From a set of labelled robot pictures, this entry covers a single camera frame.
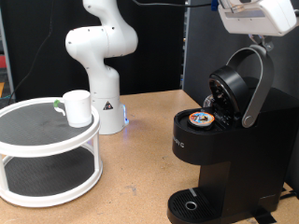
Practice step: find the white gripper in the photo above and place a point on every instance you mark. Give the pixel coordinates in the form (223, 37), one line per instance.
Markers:
(264, 23)

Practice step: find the orange blue coffee pod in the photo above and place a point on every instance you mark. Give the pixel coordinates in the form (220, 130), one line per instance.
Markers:
(201, 118)

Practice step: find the black Keurig coffee machine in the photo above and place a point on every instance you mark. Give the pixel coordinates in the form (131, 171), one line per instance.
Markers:
(243, 155)

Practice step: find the grey partition panel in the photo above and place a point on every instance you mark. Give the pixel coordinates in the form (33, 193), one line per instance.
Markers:
(205, 46)

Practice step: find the black curtain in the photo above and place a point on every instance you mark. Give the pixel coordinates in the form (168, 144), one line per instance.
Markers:
(155, 46)

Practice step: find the black tape strip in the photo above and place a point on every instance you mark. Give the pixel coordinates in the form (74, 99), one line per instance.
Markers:
(264, 217)

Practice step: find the white two-tier turntable shelf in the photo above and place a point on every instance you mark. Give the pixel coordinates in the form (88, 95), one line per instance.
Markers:
(37, 149)

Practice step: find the red background object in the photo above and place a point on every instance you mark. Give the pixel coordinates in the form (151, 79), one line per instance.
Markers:
(2, 60)

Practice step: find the grey metal frame post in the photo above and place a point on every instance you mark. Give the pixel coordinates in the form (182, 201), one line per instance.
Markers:
(8, 62)

